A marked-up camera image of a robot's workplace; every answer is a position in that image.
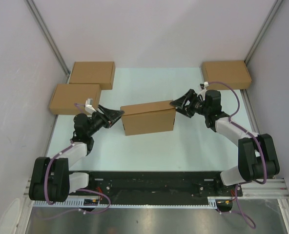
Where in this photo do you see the right aluminium corner post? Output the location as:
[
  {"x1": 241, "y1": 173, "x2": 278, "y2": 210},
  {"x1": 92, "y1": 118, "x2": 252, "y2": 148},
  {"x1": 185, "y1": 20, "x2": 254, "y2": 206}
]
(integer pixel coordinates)
[{"x1": 244, "y1": 0, "x2": 286, "y2": 66}]

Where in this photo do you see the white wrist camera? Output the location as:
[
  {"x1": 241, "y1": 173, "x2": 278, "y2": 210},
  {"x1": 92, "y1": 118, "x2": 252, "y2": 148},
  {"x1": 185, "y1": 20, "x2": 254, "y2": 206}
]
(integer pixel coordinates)
[
  {"x1": 84, "y1": 98, "x2": 96, "y2": 115},
  {"x1": 198, "y1": 81, "x2": 209, "y2": 99}
]

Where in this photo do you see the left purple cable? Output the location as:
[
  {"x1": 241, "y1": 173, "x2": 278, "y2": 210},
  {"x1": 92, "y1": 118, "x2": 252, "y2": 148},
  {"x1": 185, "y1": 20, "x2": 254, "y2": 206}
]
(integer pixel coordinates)
[{"x1": 41, "y1": 102, "x2": 111, "y2": 221}]

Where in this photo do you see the aluminium corner post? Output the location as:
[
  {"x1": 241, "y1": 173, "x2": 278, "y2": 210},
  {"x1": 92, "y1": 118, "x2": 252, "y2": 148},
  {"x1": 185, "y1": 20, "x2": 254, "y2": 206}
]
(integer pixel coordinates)
[
  {"x1": 244, "y1": 0, "x2": 286, "y2": 66},
  {"x1": 24, "y1": 0, "x2": 70, "y2": 76}
]

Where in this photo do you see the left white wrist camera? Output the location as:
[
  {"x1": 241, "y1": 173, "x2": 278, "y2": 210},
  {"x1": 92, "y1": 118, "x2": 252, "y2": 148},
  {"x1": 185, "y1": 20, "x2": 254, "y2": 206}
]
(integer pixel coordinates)
[{"x1": 84, "y1": 98, "x2": 96, "y2": 115}]

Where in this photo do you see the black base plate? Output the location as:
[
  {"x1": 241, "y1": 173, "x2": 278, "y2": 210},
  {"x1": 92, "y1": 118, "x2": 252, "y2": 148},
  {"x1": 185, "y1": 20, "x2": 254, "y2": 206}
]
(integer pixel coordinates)
[{"x1": 85, "y1": 171, "x2": 241, "y2": 197}]

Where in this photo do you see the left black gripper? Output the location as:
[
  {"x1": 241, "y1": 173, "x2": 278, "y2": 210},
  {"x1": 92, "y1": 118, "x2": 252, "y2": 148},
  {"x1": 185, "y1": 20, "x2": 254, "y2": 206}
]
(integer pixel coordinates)
[{"x1": 87, "y1": 105, "x2": 124, "y2": 137}]

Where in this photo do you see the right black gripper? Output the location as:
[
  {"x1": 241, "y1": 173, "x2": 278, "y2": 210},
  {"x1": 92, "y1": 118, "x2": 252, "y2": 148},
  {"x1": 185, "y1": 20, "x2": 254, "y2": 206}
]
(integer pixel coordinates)
[{"x1": 170, "y1": 89, "x2": 210, "y2": 118}]

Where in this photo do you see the left aluminium corner post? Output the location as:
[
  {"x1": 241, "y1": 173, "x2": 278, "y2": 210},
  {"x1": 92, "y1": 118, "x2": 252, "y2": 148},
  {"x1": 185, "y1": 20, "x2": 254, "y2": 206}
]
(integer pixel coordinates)
[{"x1": 24, "y1": 0, "x2": 70, "y2": 76}]

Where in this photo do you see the cardboard box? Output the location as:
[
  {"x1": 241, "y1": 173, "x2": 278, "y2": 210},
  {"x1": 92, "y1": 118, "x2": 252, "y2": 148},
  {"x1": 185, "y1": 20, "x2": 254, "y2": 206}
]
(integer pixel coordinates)
[
  {"x1": 69, "y1": 61, "x2": 116, "y2": 90},
  {"x1": 49, "y1": 84, "x2": 101, "y2": 116},
  {"x1": 121, "y1": 100, "x2": 176, "y2": 136},
  {"x1": 201, "y1": 60, "x2": 252, "y2": 90}
]

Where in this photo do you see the white slotted cable duct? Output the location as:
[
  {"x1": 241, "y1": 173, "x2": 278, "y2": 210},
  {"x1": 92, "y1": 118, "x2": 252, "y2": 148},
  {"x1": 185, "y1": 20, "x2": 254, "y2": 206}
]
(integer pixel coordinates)
[{"x1": 33, "y1": 196, "x2": 220, "y2": 209}]

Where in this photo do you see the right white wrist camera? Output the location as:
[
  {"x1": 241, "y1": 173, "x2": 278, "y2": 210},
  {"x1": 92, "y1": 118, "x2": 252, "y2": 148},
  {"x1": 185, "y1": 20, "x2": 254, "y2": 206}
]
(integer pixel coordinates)
[{"x1": 198, "y1": 81, "x2": 209, "y2": 99}]

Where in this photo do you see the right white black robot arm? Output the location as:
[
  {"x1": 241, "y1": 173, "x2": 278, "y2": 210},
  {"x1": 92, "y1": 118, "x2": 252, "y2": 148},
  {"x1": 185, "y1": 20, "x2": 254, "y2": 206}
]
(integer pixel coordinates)
[{"x1": 170, "y1": 89, "x2": 280, "y2": 195}]

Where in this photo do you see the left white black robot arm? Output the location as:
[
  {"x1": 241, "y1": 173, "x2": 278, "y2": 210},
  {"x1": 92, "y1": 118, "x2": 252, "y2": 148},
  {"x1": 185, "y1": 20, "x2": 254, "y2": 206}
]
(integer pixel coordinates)
[{"x1": 29, "y1": 105, "x2": 124, "y2": 205}]

